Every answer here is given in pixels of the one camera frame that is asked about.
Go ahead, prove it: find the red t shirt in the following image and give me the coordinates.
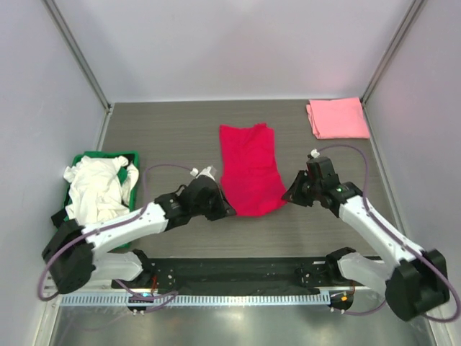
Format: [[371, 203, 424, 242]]
[[219, 123, 286, 217]]

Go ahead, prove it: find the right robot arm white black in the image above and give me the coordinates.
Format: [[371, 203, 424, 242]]
[[282, 151, 453, 321]]

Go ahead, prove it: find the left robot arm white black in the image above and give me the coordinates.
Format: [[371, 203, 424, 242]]
[[37, 174, 236, 295]]

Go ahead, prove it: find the folded pink t shirt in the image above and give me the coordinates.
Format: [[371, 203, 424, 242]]
[[306, 97, 370, 140]]

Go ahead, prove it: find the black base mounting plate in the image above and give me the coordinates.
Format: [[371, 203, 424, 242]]
[[125, 257, 352, 296]]

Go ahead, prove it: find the white t shirt in basket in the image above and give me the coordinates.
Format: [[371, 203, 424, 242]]
[[63, 154, 140, 225]]

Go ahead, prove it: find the black garment in basket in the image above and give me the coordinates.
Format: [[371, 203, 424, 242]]
[[50, 208, 68, 229]]

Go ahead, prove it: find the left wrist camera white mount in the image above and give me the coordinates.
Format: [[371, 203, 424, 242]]
[[190, 165, 217, 180]]

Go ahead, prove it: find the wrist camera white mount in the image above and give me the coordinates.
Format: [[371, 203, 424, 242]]
[[190, 165, 217, 180], [308, 149, 320, 159]]

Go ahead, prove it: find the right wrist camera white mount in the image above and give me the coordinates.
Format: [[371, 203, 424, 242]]
[[308, 149, 320, 159]]

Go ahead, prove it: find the white slotted cable duct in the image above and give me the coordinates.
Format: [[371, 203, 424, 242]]
[[61, 291, 331, 307]]

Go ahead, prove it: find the aluminium frame rail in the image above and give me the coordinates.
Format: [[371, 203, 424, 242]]
[[43, 276, 112, 293]]

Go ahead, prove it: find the right aluminium corner post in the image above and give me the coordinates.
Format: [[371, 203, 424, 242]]
[[361, 0, 426, 105]]

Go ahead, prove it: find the aluminium corner post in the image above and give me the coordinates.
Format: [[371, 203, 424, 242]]
[[361, 0, 426, 105], [42, 0, 112, 111]]

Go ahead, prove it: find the left aluminium corner post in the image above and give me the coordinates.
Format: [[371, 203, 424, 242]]
[[42, 0, 112, 111]]

